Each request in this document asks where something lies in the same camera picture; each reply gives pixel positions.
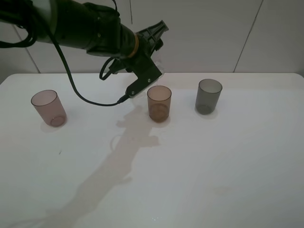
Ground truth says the black camera cable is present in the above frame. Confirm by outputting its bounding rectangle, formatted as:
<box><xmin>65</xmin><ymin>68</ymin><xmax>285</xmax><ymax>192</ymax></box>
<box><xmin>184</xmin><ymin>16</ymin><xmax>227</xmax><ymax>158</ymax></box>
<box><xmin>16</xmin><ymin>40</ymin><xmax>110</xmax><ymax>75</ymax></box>
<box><xmin>0</xmin><ymin>0</ymin><xmax>130</xmax><ymax>107</ymax></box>

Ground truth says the clear plastic water bottle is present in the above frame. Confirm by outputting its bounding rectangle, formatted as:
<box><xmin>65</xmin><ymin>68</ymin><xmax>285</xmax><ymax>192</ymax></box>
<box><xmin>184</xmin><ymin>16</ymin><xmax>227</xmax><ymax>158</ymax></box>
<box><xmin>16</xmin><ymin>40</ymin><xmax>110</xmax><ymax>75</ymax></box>
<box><xmin>129</xmin><ymin>51</ymin><xmax>166</xmax><ymax>100</ymax></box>

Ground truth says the orange translucent cup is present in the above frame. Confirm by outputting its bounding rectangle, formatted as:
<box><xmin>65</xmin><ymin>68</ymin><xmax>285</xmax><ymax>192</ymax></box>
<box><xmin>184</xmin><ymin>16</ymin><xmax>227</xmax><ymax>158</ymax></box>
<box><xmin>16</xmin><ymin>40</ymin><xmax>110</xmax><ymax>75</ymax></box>
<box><xmin>147</xmin><ymin>85</ymin><xmax>172</xmax><ymax>123</ymax></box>

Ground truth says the pink translucent cup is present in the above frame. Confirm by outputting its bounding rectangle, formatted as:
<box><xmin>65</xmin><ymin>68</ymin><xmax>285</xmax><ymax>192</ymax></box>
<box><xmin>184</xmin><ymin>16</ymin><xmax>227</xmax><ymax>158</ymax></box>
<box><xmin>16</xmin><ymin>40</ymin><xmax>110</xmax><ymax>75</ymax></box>
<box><xmin>31</xmin><ymin>90</ymin><xmax>67</xmax><ymax>127</ymax></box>

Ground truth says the grey translucent cup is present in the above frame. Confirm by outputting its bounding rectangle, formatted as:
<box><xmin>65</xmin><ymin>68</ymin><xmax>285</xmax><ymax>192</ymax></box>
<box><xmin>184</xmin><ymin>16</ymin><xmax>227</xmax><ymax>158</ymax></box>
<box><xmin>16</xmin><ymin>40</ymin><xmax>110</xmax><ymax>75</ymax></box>
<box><xmin>195</xmin><ymin>79</ymin><xmax>223</xmax><ymax>115</ymax></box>

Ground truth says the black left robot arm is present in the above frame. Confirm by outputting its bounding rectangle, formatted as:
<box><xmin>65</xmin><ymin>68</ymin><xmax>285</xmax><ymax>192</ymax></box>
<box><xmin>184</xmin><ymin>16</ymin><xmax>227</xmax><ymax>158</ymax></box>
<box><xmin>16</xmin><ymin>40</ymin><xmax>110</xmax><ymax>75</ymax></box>
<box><xmin>0</xmin><ymin>0</ymin><xmax>168</xmax><ymax>74</ymax></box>

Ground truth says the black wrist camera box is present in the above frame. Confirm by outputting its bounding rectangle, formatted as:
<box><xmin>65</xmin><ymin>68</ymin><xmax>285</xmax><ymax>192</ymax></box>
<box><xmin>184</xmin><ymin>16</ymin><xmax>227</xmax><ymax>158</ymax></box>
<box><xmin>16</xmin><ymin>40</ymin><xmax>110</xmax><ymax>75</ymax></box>
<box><xmin>125</xmin><ymin>56</ymin><xmax>164</xmax><ymax>99</ymax></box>

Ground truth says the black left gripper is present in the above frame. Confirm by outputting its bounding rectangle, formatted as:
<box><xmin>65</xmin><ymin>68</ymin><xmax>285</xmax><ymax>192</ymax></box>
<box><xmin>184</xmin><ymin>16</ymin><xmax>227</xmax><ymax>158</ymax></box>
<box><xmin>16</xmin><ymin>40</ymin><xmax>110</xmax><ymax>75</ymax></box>
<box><xmin>129</xmin><ymin>20</ymin><xmax>169</xmax><ymax>71</ymax></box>

